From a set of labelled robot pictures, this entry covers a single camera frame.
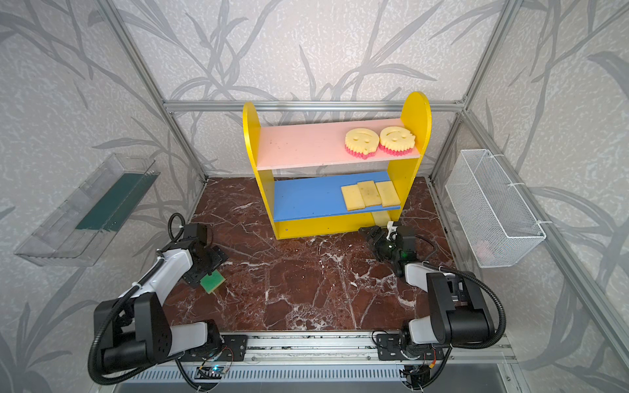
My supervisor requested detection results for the yellow pink blue shelf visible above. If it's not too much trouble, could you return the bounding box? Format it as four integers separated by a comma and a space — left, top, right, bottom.
242, 92, 432, 240

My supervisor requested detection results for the orange sponge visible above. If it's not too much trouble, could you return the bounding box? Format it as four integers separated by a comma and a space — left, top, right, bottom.
341, 184, 366, 211

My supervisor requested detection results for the green sponge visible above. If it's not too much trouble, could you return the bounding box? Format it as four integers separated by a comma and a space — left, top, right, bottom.
372, 211, 391, 228
200, 270, 225, 294

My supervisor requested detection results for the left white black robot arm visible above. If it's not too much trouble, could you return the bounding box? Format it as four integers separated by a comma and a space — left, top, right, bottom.
87, 213, 228, 386

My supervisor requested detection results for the yellow rectangular sponge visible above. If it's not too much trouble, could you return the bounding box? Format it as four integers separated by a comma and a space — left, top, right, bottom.
375, 181, 401, 207

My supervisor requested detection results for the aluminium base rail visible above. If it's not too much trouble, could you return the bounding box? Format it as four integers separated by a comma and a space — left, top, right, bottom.
105, 331, 522, 382

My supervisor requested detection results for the green circuit board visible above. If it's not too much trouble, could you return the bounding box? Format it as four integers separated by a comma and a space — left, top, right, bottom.
195, 365, 229, 381

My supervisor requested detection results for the clear plastic wall bin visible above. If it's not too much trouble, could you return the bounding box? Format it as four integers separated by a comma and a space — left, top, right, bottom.
15, 153, 161, 267

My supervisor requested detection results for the white wire mesh basket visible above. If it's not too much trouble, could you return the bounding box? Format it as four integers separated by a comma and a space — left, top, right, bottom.
446, 149, 546, 268

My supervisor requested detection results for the yellow smiley sponge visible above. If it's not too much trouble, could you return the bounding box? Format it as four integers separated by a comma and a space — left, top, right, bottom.
379, 126, 415, 157
345, 128, 380, 159

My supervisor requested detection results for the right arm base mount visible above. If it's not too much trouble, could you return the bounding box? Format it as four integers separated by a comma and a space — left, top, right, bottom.
370, 331, 436, 361

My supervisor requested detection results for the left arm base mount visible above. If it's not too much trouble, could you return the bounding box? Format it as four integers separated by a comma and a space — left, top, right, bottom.
201, 334, 248, 363

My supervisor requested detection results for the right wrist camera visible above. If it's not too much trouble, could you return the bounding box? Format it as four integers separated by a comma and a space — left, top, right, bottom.
387, 221, 398, 242

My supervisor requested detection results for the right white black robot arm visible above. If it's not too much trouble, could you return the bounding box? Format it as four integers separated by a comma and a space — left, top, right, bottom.
359, 222, 507, 356

